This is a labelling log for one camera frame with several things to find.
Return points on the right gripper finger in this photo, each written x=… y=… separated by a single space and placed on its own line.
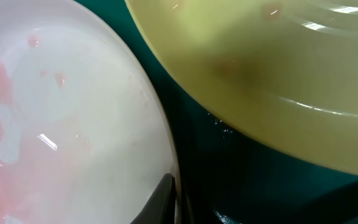
x=160 y=207

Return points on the white plate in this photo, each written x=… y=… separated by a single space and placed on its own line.
x=83 y=135

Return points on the teal plastic tray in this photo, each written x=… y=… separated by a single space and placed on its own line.
x=227 y=177

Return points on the yellow-green plate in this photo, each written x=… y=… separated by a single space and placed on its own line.
x=283 y=72

